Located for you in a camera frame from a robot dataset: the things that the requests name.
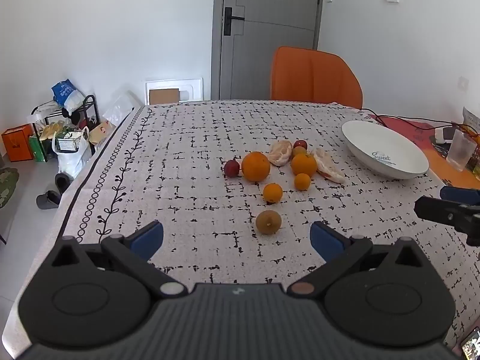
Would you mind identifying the large orange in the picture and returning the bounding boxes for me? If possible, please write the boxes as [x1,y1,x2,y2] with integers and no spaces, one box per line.
[291,152,318,178]
[241,151,271,183]

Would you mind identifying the dark grey slipper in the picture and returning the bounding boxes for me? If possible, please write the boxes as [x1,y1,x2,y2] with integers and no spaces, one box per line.
[54,172,72,193]
[36,190,62,210]

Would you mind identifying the smartphone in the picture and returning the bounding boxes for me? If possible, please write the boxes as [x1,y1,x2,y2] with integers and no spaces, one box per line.
[459,326,480,360]

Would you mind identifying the orange chair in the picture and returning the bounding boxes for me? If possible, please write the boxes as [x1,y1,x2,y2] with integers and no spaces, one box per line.
[271,46,364,110]

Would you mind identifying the white plastic bag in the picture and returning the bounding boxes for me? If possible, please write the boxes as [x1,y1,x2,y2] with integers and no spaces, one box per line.
[52,125,94,179]

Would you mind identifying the yellow slippers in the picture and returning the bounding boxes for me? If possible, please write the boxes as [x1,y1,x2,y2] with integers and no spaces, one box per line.
[39,120,65,140]

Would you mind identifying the blue white bag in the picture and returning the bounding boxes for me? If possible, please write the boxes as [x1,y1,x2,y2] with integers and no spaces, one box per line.
[51,79,88,113]

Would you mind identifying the black metal rack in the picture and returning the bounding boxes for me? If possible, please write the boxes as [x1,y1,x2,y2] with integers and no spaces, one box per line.
[31,94,101,162]

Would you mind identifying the white charger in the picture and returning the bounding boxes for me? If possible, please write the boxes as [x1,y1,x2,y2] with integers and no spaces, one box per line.
[431,125,456,145]

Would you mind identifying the peeled pomelo piece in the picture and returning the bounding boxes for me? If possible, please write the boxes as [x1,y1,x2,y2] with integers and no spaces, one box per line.
[267,140,293,167]
[311,147,346,184]

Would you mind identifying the clear plastic bag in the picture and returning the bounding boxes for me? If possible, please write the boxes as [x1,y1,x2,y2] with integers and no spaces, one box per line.
[102,90,145,124]

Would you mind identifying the red place mat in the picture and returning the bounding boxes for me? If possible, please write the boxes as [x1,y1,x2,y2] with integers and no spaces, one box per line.
[369,115,439,154]

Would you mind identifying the printed paper packet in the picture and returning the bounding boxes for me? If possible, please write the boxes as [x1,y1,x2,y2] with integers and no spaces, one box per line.
[460,107,480,137]

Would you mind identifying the black cable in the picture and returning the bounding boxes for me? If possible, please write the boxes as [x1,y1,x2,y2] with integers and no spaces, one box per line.
[358,108,456,130]

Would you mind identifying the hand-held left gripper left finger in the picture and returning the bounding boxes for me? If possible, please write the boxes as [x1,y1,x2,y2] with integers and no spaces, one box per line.
[50,220,188,301]

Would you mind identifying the grey door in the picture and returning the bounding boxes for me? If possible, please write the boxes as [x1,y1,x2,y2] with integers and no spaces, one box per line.
[211,0,325,101]

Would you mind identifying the black door handle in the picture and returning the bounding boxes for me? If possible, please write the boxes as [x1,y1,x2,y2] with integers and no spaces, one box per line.
[224,7,245,37]

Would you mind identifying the brown green kiwi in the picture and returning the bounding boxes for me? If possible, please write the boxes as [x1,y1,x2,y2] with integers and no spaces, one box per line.
[256,210,282,235]

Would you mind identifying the white foam board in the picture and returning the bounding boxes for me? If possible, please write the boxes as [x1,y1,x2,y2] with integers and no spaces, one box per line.
[145,77,203,106]

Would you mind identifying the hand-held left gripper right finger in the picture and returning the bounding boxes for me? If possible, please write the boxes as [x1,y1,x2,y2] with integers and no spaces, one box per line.
[287,220,432,297]

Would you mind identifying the white ceramic plate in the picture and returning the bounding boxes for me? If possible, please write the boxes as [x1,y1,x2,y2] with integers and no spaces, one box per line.
[341,120,430,180]

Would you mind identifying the brown cardboard piece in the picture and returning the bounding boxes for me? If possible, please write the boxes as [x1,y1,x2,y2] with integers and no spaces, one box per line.
[149,88,180,105]

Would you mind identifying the orange box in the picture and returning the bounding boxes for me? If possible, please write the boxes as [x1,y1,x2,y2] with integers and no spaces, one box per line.
[1,124,34,163]

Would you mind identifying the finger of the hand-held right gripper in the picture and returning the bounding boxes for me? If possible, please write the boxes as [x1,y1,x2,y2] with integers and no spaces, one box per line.
[440,185,480,206]
[414,195,480,247]

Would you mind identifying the orange place mat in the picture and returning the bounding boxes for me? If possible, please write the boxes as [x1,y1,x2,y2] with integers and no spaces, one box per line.
[425,150,480,190]

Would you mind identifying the green box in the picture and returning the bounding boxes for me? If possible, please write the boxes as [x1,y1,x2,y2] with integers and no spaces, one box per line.
[29,135,47,163]

